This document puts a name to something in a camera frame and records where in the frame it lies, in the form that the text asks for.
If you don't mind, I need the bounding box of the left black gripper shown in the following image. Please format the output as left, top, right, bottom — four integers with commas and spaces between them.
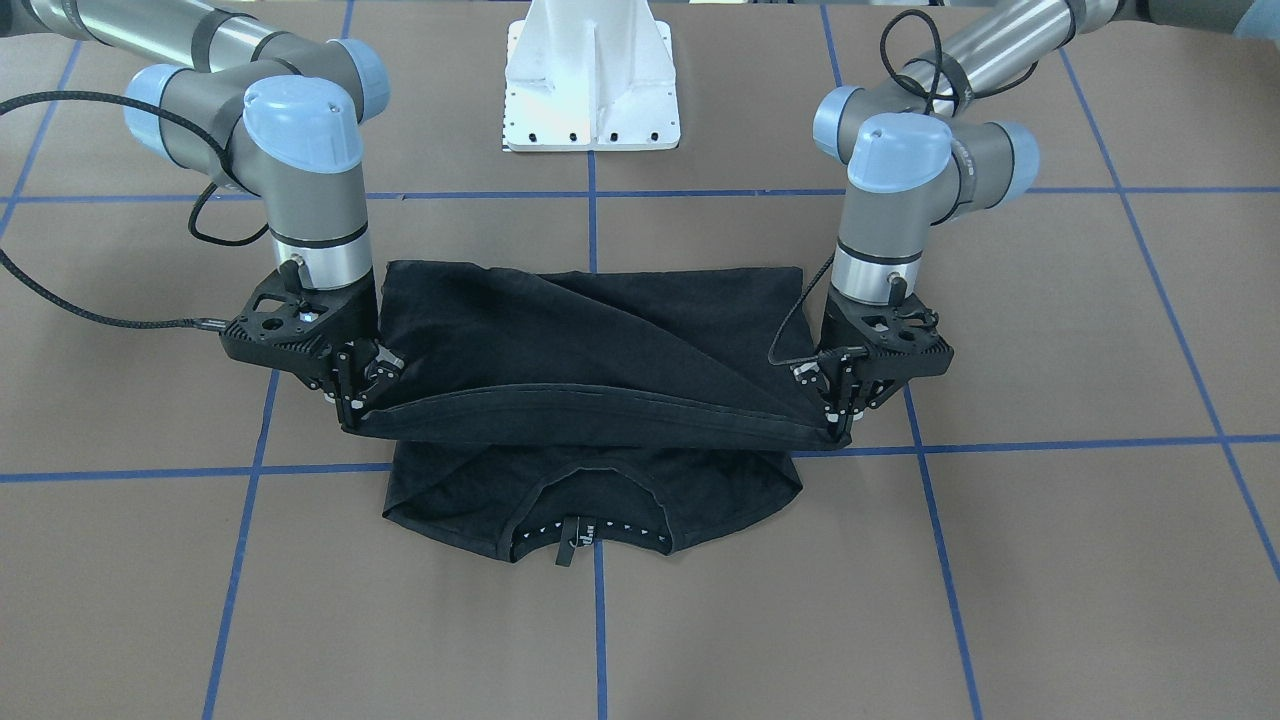
790, 290, 955, 447

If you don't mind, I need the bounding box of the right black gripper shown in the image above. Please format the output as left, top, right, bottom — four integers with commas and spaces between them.
220, 266, 404, 430

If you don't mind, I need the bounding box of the black graphic t-shirt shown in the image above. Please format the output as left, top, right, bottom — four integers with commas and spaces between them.
356, 260, 850, 562

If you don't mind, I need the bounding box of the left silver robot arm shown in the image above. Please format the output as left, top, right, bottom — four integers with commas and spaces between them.
790, 1, 1277, 445

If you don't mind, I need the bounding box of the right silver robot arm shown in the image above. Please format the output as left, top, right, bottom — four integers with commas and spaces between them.
3, 1, 403, 432

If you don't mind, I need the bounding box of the brown paper table cover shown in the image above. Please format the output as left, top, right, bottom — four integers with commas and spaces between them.
1, 1, 1279, 719

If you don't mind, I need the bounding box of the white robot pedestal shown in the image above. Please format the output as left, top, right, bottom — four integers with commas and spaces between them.
502, 1, 682, 152

